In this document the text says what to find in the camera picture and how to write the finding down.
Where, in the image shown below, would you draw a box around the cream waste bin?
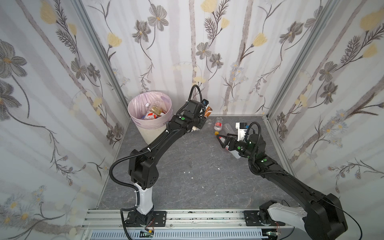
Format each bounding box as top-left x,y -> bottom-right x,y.
128,91 -> 173,144

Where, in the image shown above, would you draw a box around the pink bin liner bag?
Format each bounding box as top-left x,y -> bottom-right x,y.
128,91 -> 173,130

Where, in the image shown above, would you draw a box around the clear bottle red-white label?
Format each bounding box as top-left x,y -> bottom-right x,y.
143,111 -> 158,120

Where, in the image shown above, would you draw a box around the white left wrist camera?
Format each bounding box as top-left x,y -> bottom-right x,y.
202,99 -> 209,108

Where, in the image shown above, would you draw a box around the Suntory white label bottle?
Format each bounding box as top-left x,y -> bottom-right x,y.
192,126 -> 201,132

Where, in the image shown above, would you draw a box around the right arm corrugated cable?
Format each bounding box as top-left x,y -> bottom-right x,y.
244,121 -> 289,176

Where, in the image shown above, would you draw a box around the brown Nescafe bottle back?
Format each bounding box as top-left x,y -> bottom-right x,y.
204,107 -> 213,118

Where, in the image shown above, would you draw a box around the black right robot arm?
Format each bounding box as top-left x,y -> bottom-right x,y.
217,134 -> 348,240

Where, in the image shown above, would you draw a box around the clear ribbed bottle white cap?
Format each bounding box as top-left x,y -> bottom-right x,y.
223,123 -> 235,134

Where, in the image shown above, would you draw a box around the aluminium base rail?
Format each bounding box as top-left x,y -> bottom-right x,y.
81,209 -> 305,240

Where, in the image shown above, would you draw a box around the yellow red tea bottle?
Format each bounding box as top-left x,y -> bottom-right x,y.
149,104 -> 167,119

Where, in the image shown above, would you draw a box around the crushed bottle red label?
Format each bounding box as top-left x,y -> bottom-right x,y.
214,117 -> 223,132

